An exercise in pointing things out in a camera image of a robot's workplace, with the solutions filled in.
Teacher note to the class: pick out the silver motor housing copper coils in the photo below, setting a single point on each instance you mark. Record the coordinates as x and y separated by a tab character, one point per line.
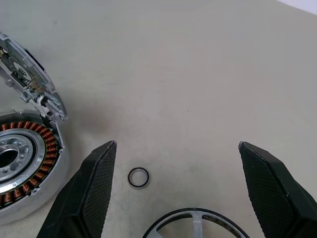
49	158

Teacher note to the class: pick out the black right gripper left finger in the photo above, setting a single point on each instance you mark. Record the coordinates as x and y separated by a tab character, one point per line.
81	198

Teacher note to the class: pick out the silver round motor lid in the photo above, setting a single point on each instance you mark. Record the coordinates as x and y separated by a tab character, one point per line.
49	84

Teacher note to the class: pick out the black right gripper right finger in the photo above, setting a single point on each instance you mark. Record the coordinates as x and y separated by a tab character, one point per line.
277	198

